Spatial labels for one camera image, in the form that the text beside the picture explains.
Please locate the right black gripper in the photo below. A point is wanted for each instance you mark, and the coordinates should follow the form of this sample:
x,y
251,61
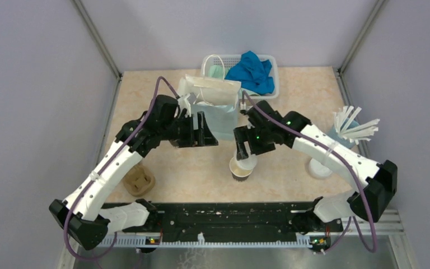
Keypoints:
x,y
242,135

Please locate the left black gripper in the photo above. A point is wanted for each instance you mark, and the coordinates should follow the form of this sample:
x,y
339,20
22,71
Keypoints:
x,y
205,136

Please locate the pale blue paper bag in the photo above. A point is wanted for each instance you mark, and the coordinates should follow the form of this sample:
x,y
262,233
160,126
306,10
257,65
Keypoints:
x,y
218,99

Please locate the brown cardboard cup carrier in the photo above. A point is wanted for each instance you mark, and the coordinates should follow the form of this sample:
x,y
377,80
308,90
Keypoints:
x,y
139,180

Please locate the stack of white lids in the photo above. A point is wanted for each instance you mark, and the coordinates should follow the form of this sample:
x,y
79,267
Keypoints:
x,y
318,170

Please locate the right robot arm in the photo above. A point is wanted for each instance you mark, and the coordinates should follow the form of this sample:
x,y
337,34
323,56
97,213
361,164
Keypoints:
x,y
373,184

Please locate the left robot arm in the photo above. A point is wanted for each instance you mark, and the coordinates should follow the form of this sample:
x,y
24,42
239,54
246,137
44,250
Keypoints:
x,y
81,214

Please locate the blue cloth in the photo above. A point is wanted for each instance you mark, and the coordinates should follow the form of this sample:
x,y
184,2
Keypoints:
x,y
253,74

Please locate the mint green cloth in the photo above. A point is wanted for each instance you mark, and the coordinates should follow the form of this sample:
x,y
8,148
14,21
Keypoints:
x,y
216,71

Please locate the white plastic basket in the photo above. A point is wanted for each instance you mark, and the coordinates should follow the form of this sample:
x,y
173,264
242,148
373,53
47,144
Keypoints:
x,y
229,60

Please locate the blue straw holder cup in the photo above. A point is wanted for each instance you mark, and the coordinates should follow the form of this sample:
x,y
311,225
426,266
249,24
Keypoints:
x,y
332,133

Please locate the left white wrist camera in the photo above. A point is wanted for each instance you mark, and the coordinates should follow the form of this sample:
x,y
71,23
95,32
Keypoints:
x,y
185,103

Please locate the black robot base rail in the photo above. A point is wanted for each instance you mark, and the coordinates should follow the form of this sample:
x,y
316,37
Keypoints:
x,y
233,225

